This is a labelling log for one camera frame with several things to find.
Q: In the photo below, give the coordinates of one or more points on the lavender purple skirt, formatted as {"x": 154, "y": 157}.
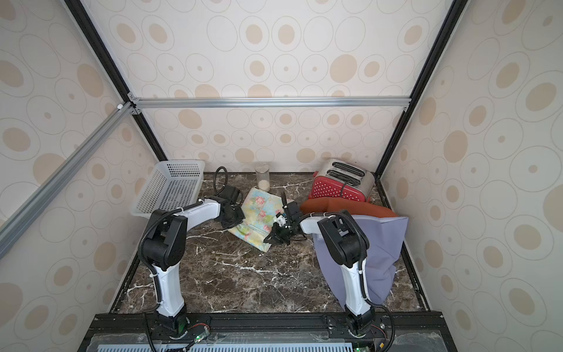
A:
{"x": 386, "y": 237}

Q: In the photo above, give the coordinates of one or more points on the black right corner post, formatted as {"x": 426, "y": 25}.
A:
{"x": 445, "y": 32}

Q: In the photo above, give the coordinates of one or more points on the floral pastel skirt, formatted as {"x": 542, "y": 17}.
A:
{"x": 260, "y": 209}

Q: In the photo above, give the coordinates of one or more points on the black corner post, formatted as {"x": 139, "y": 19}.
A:
{"x": 445, "y": 32}
{"x": 79, "y": 14}

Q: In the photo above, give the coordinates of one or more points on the glass jar with white powder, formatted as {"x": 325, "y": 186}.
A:
{"x": 263, "y": 177}

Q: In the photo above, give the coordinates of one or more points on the white plastic perforated basket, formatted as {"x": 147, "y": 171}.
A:
{"x": 171, "y": 185}

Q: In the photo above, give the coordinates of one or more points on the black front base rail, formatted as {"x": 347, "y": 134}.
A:
{"x": 403, "y": 331}

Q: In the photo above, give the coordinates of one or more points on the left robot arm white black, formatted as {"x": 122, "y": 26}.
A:
{"x": 163, "y": 245}

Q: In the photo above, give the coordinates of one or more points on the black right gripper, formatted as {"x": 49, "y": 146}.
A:
{"x": 281, "y": 228}

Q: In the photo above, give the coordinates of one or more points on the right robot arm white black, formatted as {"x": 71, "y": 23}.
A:
{"x": 347, "y": 246}

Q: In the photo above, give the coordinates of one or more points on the diagonal aluminium frame bar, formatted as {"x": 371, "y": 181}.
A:
{"x": 25, "y": 216}

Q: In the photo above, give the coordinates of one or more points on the horizontal aluminium frame bar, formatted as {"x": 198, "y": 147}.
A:
{"x": 277, "y": 102}

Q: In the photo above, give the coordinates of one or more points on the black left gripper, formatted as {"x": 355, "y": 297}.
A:
{"x": 241, "y": 215}

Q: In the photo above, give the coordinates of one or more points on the red polka dot toaster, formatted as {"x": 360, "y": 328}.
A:
{"x": 340, "y": 179}

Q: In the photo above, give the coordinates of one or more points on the rust orange skirt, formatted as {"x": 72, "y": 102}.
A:
{"x": 333, "y": 204}

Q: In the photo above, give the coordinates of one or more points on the black left corner post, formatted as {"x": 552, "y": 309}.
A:
{"x": 79, "y": 14}

